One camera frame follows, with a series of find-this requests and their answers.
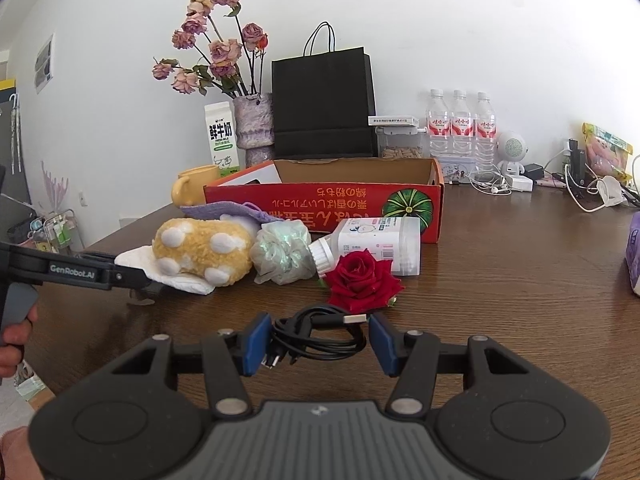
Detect person's left hand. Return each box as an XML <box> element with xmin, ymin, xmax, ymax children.
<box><xmin>0</xmin><ymin>305</ymin><xmax>38</xmax><ymax>380</ymax></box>

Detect white green milk carton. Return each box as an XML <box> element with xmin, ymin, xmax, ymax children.
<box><xmin>203</xmin><ymin>101</ymin><xmax>241</xmax><ymax>177</ymax></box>

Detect dried pink roses bouquet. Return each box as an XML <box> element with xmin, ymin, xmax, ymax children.
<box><xmin>152</xmin><ymin>0</ymin><xmax>271</xmax><ymax>98</ymax></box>

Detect white pill bottle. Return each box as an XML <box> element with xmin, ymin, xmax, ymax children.
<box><xmin>307</xmin><ymin>216</ymin><xmax>422</xmax><ymax>278</ymax></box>

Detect wire rack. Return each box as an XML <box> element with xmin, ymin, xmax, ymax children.
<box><xmin>27</xmin><ymin>209</ymin><xmax>86</xmax><ymax>256</ymax></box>

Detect yellow mug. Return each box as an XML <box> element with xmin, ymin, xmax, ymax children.
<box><xmin>171</xmin><ymin>165</ymin><xmax>236</xmax><ymax>207</ymax></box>

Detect clear container of seeds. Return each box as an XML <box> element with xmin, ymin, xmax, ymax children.
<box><xmin>376</xmin><ymin>126</ymin><xmax>427</xmax><ymax>159</ymax></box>

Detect red artificial rose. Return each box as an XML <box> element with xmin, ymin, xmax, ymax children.
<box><xmin>319</xmin><ymin>248</ymin><xmax>406</xmax><ymax>311</ymax></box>

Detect white round speaker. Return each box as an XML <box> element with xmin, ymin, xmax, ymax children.
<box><xmin>496</xmin><ymin>131</ymin><xmax>531</xmax><ymax>177</ymax></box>

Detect clear water bottle red label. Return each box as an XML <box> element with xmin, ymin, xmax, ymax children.
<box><xmin>426</xmin><ymin>89</ymin><xmax>453</xmax><ymax>158</ymax></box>
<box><xmin>472</xmin><ymin>91</ymin><xmax>498</xmax><ymax>173</ymax></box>
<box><xmin>450</xmin><ymin>89</ymin><xmax>476</xmax><ymax>158</ymax></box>

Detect printed tin box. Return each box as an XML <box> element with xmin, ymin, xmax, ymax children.
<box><xmin>439</xmin><ymin>156</ymin><xmax>476</xmax><ymax>183</ymax></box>

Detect black paper bag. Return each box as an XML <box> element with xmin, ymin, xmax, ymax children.
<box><xmin>271</xmin><ymin>21</ymin><xmax>378</xmax><ymax>158</ymax></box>

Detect purple mottled vase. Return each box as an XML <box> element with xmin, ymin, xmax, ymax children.
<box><xmin>232</xmin><ymin>92</ymin><xmax>276</xmax><ymax>163</ymax></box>

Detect white face mask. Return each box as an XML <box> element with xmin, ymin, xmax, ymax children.
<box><xmin>596</xmin><ymin>175</ymin><xmax>627</xmax><ymax>207</ymax></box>

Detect white earphones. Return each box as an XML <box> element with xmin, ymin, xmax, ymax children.
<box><xmin>469</xmin><ymin>170</ymin><xmax>513</xmax><ymax>196</ymax></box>

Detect red cardboard box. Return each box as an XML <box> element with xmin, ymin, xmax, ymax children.
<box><xmin>202</xmin><ymin>156</ymin><xmax>446</xmax><ymax>245</ymax></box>

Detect black upright stand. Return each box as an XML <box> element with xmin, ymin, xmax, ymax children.
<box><xmin>566</xmin><ymin>139</ymin><xmax>587</xmax><ymax>188</ymax></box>

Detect purple knit cloth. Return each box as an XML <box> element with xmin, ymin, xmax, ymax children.
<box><xmin>180</xmin><ymin>201</ymin><xmax>286</xmax><ymax>226</ymax></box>

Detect wall poster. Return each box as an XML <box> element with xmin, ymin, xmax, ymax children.
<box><xmin>35</xmin><ymin>34</ymin><xmax>55</xmax><ymax>93</ymax></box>

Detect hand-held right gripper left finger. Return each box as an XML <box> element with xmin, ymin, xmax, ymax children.
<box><xmin>100</xmin><ymin>312</ymin><xmax>273</xmax><ymax>418</ymax></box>

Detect purple packet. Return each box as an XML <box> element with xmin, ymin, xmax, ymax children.
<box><xmin>625</xmin><ymin>210</ymin><xmax>640</xmax><ymax>297</ymax></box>

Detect yellow pink snack bag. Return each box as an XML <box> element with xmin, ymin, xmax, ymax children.
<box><xmin>581</xmin><ymin>121</ymin><xmax>634</xmax><ymax>183</ymax></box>

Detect yellow white plush toy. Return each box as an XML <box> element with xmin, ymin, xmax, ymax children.
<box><xmin>152</xmin><ymin>212</ymin><xmax>261</xmax><ymax>287</ymax></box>

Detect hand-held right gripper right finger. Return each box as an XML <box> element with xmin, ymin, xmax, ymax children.
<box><xmin>370</xmin><ymin>312</ymin><xmax>546</xmax><ymax>418</ymax></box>

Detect black usb cable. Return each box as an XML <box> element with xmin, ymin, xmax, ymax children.
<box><xmin>260</xmin><ymin>305</ymin><xmax>371</xmax><ymax>368</ymax></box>

